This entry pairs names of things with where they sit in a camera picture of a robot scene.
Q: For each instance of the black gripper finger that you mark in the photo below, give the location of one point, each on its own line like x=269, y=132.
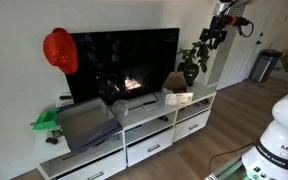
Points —
x=221, y=38
x=205, y=35

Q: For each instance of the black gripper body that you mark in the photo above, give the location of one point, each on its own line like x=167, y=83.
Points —
x=219, y=24

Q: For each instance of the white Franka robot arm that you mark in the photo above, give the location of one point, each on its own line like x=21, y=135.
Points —
x=287, y=133

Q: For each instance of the white cardboard sachet box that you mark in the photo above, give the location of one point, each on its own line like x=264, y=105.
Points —
x=177, y=98

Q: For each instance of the dark blue open box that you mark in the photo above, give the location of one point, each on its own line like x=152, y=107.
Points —
x=84, y=125

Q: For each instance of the white door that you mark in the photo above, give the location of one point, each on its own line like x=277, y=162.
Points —
x=250, y=50

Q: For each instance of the green plant in black pot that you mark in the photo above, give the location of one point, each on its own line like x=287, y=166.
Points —
x=190, y=71

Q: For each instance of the grey trash can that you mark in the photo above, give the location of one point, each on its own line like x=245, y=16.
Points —
x=264, y=66

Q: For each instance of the black flat screen television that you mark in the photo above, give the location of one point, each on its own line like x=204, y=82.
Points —
x=124, y=63

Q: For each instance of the white cabinet drawer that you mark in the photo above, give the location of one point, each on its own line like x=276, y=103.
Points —
x=97, y=170
x=192, y=126
x=150, y=146

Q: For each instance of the white television cabinet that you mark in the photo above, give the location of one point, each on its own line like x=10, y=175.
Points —
x=140, y=116

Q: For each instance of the clear plastic cup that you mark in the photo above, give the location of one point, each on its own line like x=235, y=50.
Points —
x=120, y=111

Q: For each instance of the metal robot mounting platform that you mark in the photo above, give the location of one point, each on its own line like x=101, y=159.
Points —
x=227, y=170

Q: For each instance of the red sequin hat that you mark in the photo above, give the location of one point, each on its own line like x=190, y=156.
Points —
x=60, y=50

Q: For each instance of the green plastic scoop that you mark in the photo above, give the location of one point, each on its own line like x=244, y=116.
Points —
x=45, y=120

